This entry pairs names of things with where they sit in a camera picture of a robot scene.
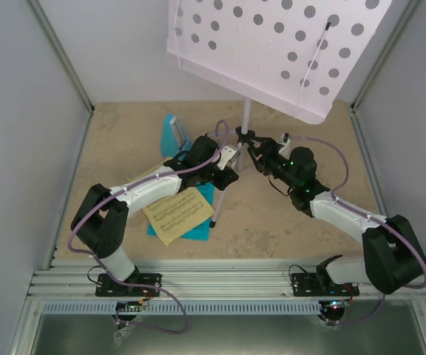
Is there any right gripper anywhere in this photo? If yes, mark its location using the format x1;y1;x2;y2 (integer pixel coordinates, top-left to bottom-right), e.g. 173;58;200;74
246;136;299;189

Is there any blue metronome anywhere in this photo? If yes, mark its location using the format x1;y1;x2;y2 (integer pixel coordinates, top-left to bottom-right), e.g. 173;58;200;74
160;114;192;158

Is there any yellow music sheet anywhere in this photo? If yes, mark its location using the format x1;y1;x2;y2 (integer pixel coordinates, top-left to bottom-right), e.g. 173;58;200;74
141;186;215;246

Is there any white perforated stand desk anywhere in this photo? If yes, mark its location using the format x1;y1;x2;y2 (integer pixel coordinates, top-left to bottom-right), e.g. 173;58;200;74
166;1;391;125

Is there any white tripod music stand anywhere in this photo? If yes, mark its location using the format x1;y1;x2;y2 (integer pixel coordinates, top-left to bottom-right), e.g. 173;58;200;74
209;98;252;229

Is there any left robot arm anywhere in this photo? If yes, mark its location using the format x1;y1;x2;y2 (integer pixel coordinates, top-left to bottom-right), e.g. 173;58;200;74
68;135;240;295

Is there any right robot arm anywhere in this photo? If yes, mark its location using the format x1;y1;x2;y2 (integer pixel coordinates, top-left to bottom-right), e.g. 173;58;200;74
237;131;426;295

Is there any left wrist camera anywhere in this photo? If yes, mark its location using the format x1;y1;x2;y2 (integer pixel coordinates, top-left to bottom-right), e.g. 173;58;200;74
217;145;240;170

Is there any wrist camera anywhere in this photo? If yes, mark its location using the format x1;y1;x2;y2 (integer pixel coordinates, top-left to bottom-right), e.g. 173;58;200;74
279;132;292;158
217;145;240;170

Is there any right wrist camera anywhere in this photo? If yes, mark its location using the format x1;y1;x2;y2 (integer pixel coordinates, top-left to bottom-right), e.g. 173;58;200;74
279;132;292;158

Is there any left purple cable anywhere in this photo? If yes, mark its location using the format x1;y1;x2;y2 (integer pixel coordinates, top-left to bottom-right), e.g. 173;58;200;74
67;120;232;334

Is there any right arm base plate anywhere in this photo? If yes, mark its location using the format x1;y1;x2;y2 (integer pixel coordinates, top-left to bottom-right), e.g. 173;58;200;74
289;273;360;297

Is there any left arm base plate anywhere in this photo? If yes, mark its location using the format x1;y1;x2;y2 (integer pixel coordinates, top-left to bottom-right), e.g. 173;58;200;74
95;273;162;298

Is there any grey cable duct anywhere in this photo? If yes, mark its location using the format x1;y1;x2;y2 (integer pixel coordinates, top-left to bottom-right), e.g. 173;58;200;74
42;300;321;316

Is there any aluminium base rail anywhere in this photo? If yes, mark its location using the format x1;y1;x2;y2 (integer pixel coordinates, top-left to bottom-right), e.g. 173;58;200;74
26;258;426;301

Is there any right aluminium frame post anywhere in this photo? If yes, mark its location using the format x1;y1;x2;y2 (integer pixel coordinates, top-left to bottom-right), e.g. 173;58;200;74
349;1;422;114

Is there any aluminium frame post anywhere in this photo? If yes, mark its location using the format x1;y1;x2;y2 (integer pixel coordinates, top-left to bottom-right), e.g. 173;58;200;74
26;0;95;116
349;1;422;114

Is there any left aluminium frame post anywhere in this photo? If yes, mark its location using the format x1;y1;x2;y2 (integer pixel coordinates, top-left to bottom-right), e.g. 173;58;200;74
26;0;95;116

